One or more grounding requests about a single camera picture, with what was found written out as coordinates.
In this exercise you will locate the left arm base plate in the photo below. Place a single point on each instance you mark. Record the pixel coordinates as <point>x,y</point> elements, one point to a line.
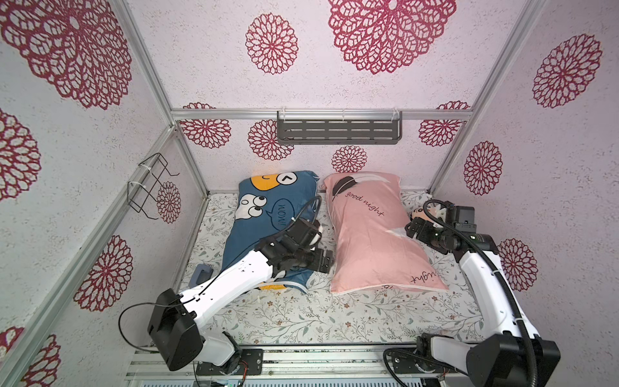
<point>248,362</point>

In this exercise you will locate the grey wall shelf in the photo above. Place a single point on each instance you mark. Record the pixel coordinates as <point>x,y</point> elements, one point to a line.
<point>338,131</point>

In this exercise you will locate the black wire wall rack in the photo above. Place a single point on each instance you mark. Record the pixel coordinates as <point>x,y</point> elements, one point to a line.
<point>155,195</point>

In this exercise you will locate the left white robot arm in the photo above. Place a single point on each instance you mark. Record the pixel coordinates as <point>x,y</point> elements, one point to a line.
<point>178,325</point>

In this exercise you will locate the floral bed sheet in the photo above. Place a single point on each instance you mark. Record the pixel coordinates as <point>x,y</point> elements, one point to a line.
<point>385,315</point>

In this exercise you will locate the blue grey phone holder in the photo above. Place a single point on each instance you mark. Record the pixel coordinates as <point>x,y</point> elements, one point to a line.
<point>202,273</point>

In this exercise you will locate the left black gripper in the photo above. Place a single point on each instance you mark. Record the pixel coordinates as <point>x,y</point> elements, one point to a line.
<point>317,264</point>

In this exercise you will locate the blue cartoon pillow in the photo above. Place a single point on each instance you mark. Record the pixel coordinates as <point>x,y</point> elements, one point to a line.
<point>266,205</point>

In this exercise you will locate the pink good night pillow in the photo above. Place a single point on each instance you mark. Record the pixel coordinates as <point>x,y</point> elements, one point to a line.
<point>372,248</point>

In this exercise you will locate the small plush doll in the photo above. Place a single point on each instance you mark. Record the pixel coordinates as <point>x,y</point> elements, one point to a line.
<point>419,213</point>

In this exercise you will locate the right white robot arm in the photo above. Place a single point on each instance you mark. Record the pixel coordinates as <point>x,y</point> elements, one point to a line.
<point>512,352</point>

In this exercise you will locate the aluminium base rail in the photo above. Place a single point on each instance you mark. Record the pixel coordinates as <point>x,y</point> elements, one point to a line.
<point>297,365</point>

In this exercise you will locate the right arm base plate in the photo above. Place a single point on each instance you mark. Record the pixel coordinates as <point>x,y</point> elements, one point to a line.
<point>409,361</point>

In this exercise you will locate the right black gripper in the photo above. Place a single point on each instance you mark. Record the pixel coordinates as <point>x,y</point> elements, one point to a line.
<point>418,230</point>

